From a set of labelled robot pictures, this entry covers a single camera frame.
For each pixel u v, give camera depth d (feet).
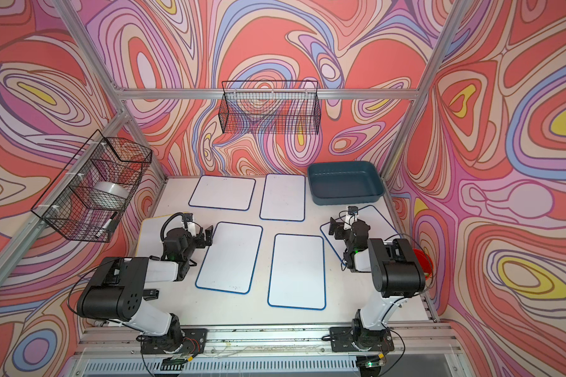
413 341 2.52
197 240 2.70
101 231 2.33
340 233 2.88
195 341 2.40
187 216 2.62
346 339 2.41
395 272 1.57
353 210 2.71
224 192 3.81
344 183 3.81
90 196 2.30
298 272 2.91
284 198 3.65
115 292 1.50
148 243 3.31
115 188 2.40
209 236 2.83
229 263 3.01
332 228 2.90
